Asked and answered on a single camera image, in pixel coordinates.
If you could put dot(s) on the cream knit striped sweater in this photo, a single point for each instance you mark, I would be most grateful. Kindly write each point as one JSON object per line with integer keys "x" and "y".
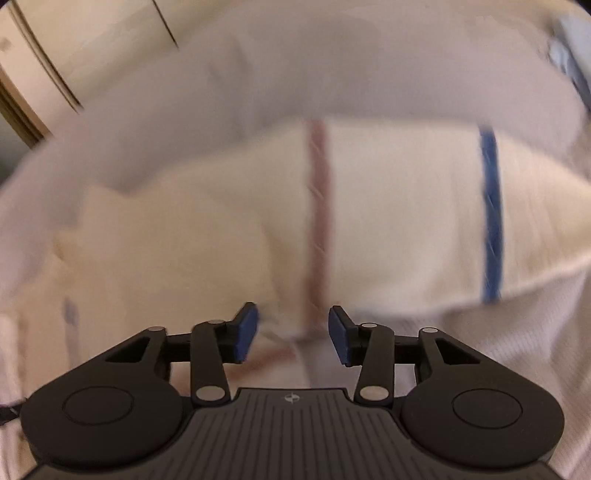
{"x": 386, "y": 218}

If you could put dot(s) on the light blue garment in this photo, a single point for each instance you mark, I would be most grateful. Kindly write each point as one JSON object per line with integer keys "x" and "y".
{"x": 569, "y": 51}

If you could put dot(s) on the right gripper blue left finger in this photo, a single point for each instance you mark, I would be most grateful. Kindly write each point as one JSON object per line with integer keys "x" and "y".
{"x": 212, "y": 345}

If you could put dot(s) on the lavender bed sheet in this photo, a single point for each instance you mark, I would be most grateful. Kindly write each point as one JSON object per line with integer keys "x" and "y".
{"x": 263, "y": 64}

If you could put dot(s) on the white sliding wardrobe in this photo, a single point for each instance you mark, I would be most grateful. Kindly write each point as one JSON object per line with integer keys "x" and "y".
{"x": 57, "y": 55}

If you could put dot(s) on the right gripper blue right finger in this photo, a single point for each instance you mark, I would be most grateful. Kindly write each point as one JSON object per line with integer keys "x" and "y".
{"x": 369, "y": 346}

